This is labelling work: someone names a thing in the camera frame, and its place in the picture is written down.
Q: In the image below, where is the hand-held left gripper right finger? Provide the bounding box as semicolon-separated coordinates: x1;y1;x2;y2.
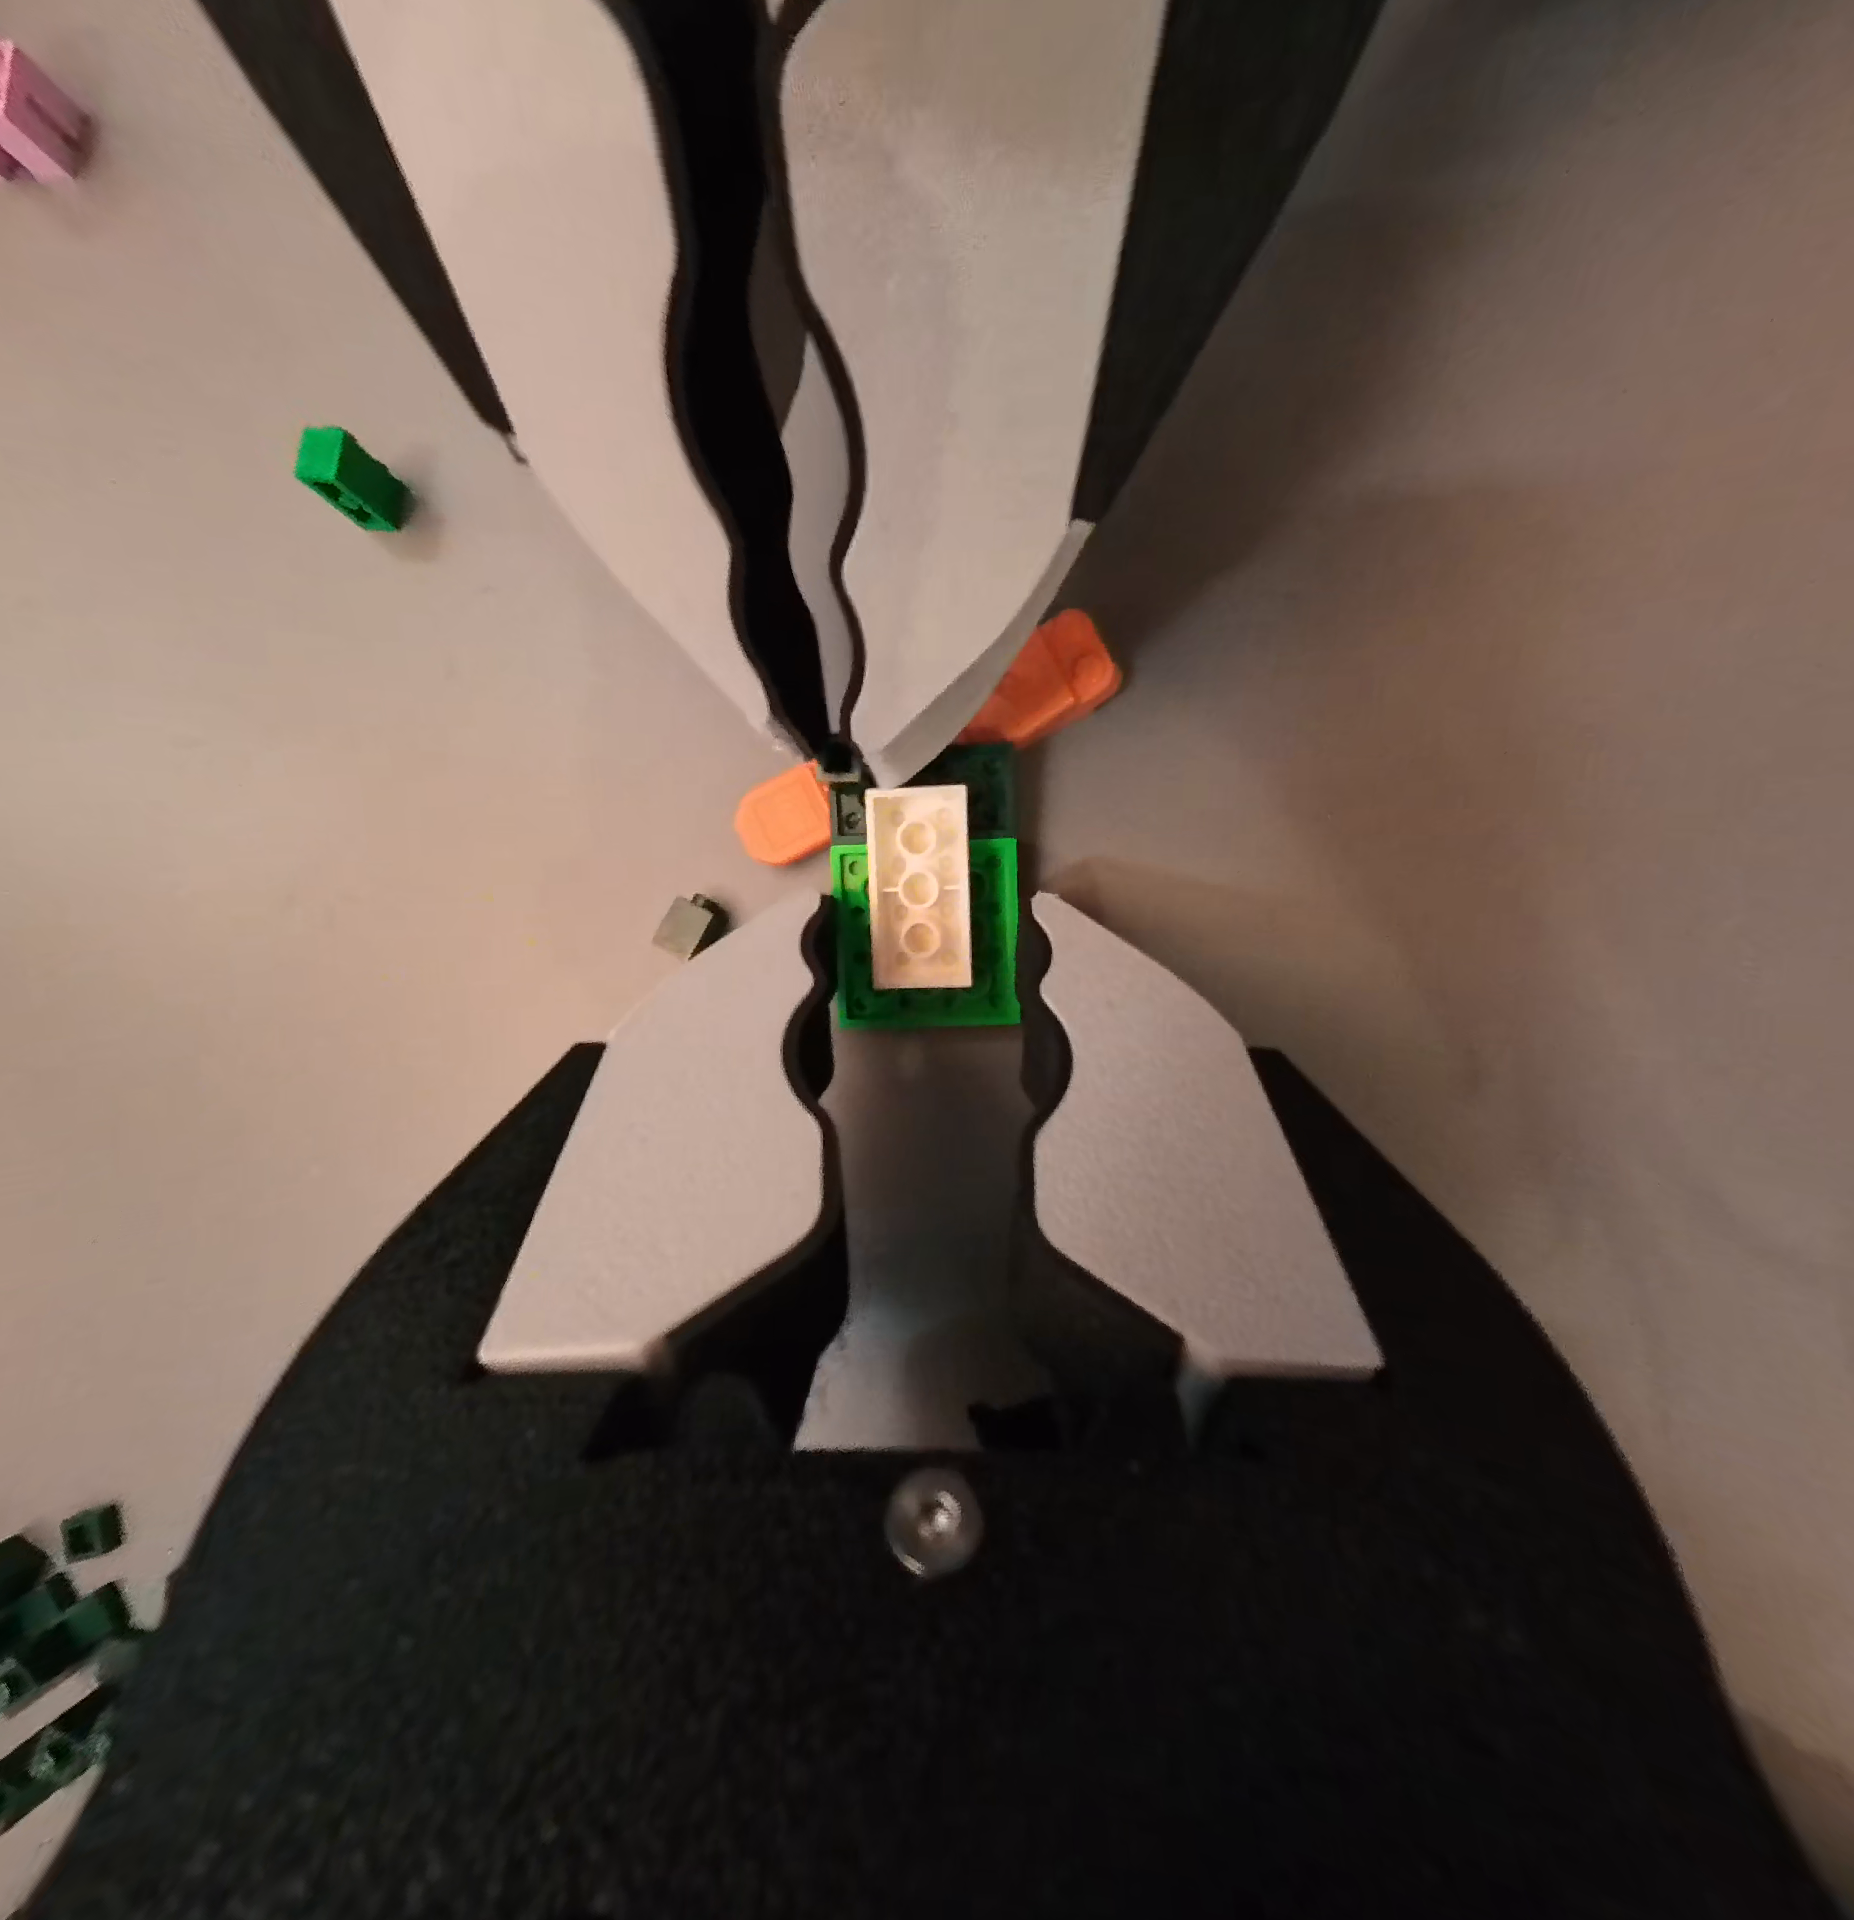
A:
1023;888;1389;1379

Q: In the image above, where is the pink lego pig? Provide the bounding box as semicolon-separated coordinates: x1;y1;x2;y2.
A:
0;38;98;190

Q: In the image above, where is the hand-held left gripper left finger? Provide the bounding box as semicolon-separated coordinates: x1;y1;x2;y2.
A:
478;895;846;1372

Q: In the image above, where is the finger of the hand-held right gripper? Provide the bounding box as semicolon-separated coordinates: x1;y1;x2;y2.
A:
331;0;860;752
777;0;1171;784

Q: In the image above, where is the green white lego assembly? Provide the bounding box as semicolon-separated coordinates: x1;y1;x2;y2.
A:
828;736;1027;1035

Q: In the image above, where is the small green lego brick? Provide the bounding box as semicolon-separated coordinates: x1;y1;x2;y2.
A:
293;427;415;533

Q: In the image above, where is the pile of dark green lego bricks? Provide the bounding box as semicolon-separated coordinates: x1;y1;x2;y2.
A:
0;1497;149;1837

